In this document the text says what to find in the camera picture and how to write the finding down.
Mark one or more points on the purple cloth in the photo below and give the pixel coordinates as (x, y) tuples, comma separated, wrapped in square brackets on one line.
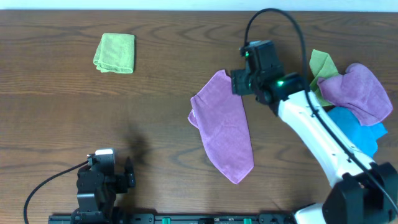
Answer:
[(220, 117), (359, 91)]

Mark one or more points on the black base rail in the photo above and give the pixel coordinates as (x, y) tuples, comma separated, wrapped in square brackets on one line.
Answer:
[(147, 218)]

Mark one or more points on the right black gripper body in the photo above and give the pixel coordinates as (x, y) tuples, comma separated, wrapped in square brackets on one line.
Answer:
[(237, 82)]

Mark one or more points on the blue cloth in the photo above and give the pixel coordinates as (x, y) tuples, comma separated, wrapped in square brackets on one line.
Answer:
[(363, 137)]

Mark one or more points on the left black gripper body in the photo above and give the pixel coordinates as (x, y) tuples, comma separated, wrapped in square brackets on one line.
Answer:
[(121, 179)]

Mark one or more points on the folded green cloth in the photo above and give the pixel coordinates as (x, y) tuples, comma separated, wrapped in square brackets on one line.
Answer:
[(115, 53)]

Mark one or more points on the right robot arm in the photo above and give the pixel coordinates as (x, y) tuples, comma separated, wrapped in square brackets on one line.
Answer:
[(361, 190)]

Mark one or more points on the crumpled purple cloth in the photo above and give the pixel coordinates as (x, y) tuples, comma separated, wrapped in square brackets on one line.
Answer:
[(359, 91)]

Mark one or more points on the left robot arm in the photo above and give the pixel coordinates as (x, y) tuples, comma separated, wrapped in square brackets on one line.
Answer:
[(96, 207)]

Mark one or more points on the crumpled green cloth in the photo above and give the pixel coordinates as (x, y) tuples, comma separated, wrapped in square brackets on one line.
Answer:
[(322, 66)]

